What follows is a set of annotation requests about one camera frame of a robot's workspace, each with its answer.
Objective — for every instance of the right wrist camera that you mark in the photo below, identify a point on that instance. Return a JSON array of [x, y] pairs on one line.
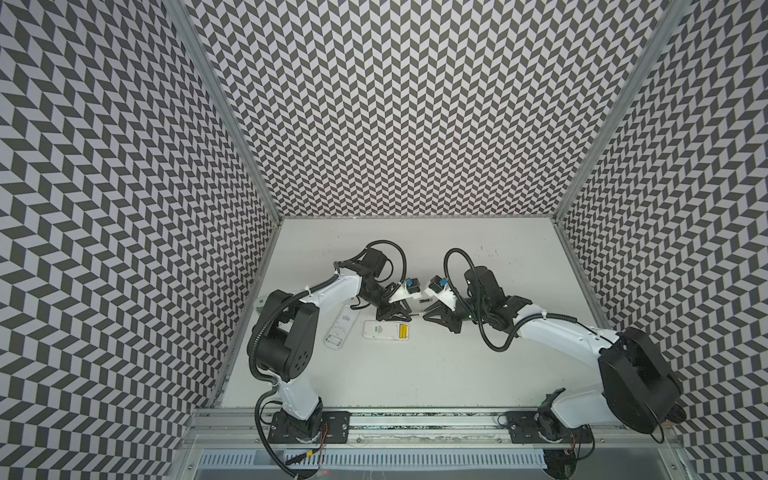
[[439, 289]]

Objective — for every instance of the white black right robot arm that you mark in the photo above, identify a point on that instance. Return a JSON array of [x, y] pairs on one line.
[[637, 387]]

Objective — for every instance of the black round knob pair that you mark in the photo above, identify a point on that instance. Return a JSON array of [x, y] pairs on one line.
[[677, 414]]

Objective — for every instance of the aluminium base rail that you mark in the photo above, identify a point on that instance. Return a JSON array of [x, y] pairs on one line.
[[371, 428]]

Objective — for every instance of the white remote green buttons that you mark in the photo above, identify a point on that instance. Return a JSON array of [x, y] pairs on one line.
[[384, 331]]

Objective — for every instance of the aluminium corner post left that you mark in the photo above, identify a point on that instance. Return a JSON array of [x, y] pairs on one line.
[[186, 32]]

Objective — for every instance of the aluminium corner post right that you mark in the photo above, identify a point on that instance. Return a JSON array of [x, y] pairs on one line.
[[643, 68]]

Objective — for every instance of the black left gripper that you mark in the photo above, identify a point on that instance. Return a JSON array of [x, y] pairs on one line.
[[392, 310]]

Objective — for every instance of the aluminium corner post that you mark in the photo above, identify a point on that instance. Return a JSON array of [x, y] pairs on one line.
[[643, 68], [186, 32]]

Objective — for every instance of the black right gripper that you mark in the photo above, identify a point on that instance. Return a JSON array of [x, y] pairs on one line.
[[450, 315]]

